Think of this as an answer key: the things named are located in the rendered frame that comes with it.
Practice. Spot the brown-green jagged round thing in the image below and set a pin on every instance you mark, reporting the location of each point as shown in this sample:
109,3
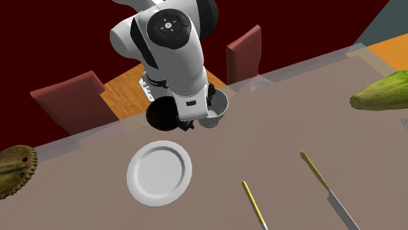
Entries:
14,170

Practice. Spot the red chair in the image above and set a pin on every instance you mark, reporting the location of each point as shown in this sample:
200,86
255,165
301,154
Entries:
73,102
244,57

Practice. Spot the silver fork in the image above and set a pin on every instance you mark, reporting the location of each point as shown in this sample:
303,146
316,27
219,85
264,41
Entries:
405,122

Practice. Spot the white bowl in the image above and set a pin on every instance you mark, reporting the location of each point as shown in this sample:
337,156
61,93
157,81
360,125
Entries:
220,106

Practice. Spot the black bowl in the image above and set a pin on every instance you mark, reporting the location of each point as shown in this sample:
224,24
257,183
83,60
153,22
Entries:
161,114

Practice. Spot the green zucchini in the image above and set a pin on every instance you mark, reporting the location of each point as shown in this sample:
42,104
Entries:
382,94

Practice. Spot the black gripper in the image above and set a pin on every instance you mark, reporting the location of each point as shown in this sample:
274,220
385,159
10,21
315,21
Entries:
185,124

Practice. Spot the white plate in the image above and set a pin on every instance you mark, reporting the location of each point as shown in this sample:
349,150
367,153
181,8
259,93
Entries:
159,173

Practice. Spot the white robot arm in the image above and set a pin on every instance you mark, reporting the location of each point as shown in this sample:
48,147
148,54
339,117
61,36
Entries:
178,68

